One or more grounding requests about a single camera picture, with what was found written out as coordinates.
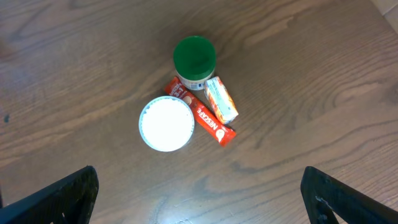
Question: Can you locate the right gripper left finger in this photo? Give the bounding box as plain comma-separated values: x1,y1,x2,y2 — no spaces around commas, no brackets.
1,166,99,224

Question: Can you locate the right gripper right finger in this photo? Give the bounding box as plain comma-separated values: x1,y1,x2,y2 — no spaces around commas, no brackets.
300,166,397,224

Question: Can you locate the blue white yogurt cup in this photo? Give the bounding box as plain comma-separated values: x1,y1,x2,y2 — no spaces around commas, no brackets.
139,96,195,152

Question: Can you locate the small orange box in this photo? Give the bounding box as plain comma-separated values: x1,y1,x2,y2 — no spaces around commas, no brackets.
205,76,239,124

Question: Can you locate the red coffee stick sachet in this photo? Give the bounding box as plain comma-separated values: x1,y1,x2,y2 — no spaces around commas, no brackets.
165,77,236,146

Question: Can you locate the green lid jar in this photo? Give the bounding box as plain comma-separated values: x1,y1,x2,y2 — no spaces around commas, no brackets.
173,35,216,91

